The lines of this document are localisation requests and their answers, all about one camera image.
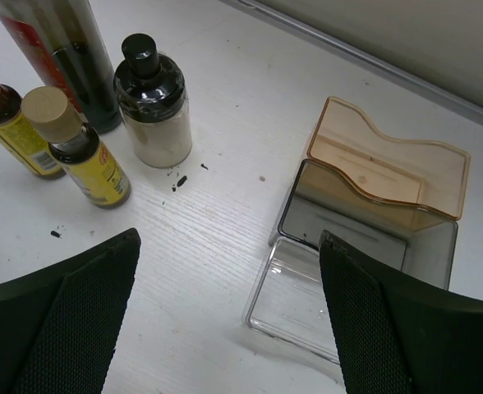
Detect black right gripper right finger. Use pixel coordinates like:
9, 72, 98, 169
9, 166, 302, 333
320, 231, 483, 393

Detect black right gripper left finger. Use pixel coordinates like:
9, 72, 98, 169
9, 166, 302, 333
0, 228, 141, 393

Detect small yellow bottle beige cap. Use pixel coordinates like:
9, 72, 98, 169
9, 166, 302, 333
21, 86, 131, 208

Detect small yellow bottle brown cap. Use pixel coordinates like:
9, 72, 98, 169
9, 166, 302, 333
0, 83, 65, 180

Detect white powder shaker black cap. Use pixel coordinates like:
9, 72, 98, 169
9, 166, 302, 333
113, 33, 192, 168

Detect tall dark sauce bottle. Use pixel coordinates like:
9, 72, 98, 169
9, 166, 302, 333
0, 0, 122, 133

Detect tiered transparent organizer rack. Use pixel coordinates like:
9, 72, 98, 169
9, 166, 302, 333
245, 97, 471, 362

